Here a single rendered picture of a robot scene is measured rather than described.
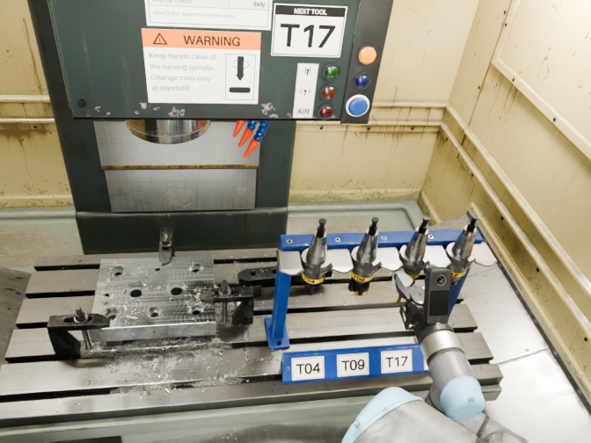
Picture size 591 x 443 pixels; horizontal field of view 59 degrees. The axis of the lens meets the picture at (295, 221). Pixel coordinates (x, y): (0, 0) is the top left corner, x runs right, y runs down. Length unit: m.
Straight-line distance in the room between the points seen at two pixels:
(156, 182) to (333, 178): 0.84
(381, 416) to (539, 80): 1.19
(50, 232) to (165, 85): 1.51
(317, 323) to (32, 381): 0.69
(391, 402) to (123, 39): 0.58
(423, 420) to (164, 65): 0.57
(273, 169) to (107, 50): 1.00
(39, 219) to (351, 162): 1.26
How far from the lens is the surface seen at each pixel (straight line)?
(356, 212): 2.28
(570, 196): 1.55
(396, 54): 1.99
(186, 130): 0.96
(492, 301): 1.74
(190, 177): 1.65
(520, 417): 1.56
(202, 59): 0.76
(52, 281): 1.57
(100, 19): 0.75
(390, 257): 1.16
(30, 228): 2.26
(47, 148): 2.12
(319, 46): 0.77
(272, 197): 1.75
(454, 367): 1.03
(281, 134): 1.62
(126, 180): 1.67
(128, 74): 0.77
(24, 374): 1.39
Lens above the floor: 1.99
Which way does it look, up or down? 40 degrees down
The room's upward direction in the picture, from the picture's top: 7 degrees clockwise
